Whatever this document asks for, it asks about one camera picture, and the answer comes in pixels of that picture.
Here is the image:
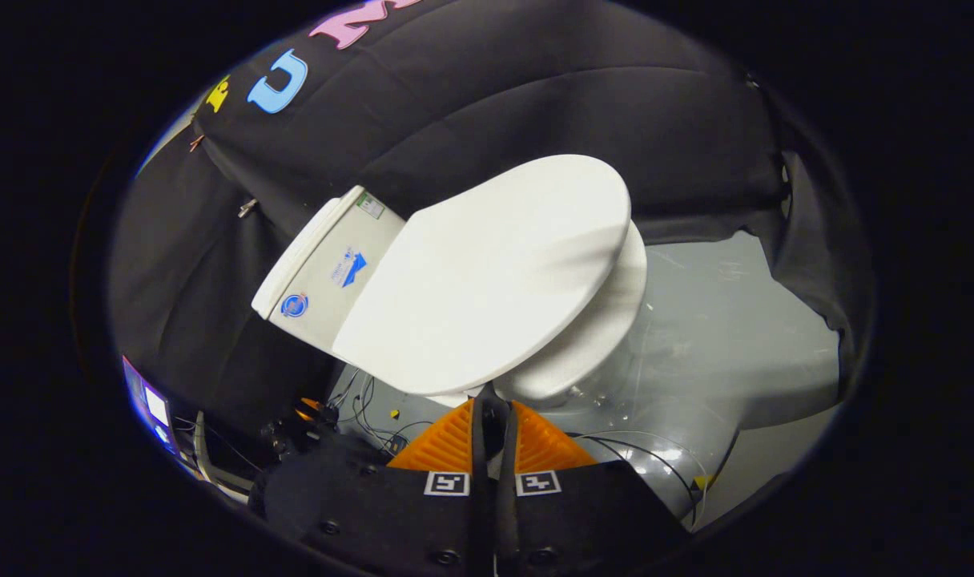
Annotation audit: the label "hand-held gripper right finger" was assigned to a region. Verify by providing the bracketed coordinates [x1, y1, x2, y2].
[492, 393, 690, 577]

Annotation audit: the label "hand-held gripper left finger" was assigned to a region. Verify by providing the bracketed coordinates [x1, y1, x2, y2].
[251, 385, 493, 577]

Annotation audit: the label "white toilet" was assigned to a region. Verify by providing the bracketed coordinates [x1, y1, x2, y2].
[252, 186, 649, 410]

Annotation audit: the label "orange and black gripper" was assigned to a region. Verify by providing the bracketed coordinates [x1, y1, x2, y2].
[293, 396, 340, 432]

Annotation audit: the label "white desk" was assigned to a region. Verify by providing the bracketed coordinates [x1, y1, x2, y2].
[175, 410, 252, 504]

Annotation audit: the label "computer monitor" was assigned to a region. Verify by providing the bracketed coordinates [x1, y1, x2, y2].
[122, 357, 177, 454]

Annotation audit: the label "thin floor cable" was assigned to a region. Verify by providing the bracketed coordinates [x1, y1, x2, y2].
[567, 430, 709, 527]

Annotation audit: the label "black floor cables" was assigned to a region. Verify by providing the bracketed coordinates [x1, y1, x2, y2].
[327, 373, 433, 456]

